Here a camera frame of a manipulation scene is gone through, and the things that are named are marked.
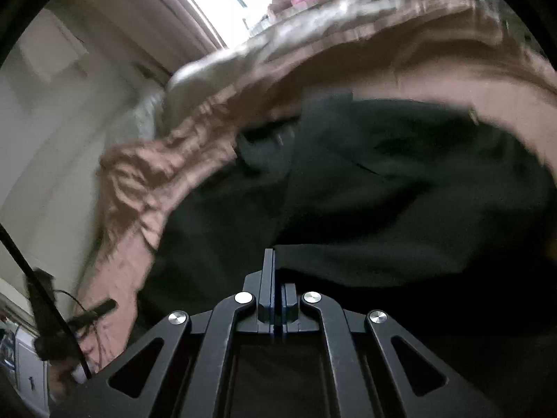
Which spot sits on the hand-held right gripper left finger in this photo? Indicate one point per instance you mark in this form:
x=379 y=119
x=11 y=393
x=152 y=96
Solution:
x=266 y=278

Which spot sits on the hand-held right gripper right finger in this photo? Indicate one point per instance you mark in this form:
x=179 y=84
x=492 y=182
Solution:
x=289 y=300

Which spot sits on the beige quilt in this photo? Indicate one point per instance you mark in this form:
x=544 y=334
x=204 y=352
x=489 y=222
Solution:
x=278 y=39

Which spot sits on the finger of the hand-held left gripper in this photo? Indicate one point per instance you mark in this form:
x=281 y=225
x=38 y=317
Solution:
x=98 y=307

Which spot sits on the white plastic cabinet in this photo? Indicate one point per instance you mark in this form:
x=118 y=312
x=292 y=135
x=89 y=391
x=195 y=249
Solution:
x=26 y=370

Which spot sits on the pink bed sheet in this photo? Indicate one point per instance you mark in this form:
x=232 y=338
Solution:
x=143 y=174

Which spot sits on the pink curtain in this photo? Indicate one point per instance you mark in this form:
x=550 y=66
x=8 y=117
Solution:
x=174 y=8

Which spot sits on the black garment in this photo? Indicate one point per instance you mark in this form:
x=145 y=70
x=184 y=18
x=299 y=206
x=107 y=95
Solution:
x=391 y=191

